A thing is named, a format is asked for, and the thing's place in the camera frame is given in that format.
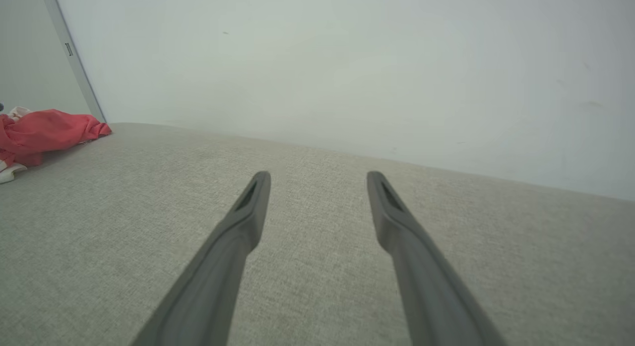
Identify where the grey metal frame strip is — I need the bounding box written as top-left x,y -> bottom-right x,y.
40,0 -> 108,124

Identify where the red and white basketball jersey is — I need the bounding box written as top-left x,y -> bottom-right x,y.
0,107 -> 113,184

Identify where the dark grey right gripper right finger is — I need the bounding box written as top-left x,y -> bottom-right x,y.
366,171 -> 508,346

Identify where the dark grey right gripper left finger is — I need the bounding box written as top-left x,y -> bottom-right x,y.
130,171 -> 272,346

